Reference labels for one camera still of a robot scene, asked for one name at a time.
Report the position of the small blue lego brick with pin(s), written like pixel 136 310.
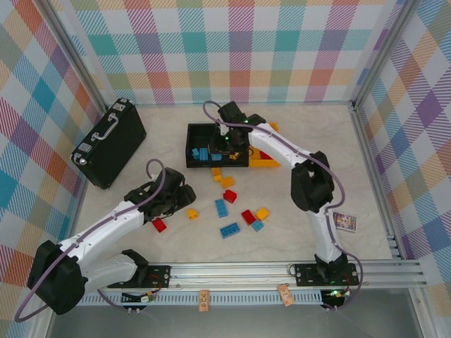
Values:
pixel 216 157

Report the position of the yellow lego brick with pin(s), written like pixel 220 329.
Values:
pixel 226 181
pixel 192 213
pixel 216 174
pixel 262 213

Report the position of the red lego brick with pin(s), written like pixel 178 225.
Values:
pixel 262 154
pixel 269 156
pixel 229 195
pixel 248 217
pixel 160 226

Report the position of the blue lego plate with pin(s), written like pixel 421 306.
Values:
pixel 230 230

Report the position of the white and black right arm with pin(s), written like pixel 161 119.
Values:
pixel 311 183

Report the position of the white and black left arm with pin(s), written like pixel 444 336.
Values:
pixel 109 273

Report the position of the yellow plastic container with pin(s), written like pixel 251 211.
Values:
pixel 262 163

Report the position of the orange paper tag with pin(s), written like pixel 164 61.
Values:
pixel 285 295
pixel 204 301

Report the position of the small picture card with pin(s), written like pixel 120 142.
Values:
pixel 344 221

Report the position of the grey metal shelf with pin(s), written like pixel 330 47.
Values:
pixel 246 324

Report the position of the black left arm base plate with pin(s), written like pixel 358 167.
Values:
pixel 160 276

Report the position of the aluminium mounting rail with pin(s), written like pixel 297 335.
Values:
pixel 229 276

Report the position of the aluminium side rail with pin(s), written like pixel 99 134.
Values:
pixel 75 211
pixel 363 141

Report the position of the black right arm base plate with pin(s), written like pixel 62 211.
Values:
pixel 304 274

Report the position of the aluminium frame post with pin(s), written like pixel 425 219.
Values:
pixel 382 53
pixel 81 53

